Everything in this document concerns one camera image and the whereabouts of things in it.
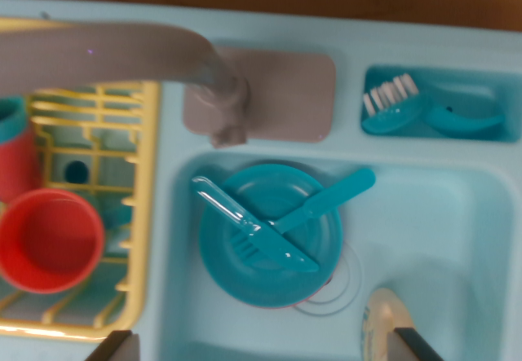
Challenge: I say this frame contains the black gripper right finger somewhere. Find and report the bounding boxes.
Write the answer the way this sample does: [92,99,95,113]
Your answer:
[386,327,445,361]

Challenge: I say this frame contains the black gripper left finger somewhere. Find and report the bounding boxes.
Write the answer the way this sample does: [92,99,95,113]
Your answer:
[83,330,141,361]

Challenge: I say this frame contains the cream detergent bottle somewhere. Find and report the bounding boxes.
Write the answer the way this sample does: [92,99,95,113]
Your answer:
[361,287,419,361]

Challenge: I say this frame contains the light blue toy sink unit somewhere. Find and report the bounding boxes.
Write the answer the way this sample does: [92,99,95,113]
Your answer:
[0,0,522,361]

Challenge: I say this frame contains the teal mug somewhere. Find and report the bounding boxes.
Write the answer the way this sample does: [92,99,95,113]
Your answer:
[101,204,134,227]

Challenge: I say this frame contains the yellow dish rack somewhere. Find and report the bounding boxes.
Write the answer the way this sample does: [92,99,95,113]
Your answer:
[0,17,160,344]

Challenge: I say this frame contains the teal plate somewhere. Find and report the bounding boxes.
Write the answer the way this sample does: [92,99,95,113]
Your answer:
[198,163,343,308]

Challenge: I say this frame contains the teal toy knife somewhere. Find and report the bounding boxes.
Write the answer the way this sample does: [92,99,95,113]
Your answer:
[191,176,321,274]

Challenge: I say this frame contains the teal toy fork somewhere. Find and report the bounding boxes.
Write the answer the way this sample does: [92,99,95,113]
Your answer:
[230,168,376,262]

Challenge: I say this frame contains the red tumbler cup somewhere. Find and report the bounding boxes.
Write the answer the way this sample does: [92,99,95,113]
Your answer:
[0,126,44,203]

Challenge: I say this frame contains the teal toy spoon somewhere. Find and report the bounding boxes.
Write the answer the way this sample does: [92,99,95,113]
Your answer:
[423,99,506,138]

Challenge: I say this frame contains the teal brush white bristles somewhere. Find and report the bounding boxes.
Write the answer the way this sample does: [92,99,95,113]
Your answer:
[361,73,425,136]

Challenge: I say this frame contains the teal tumbler cup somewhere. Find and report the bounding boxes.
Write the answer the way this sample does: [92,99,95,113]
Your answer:
[0,95,28,142]

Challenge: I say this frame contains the red mug with handle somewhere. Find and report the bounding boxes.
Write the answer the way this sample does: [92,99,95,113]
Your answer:
[0,188,106,295]

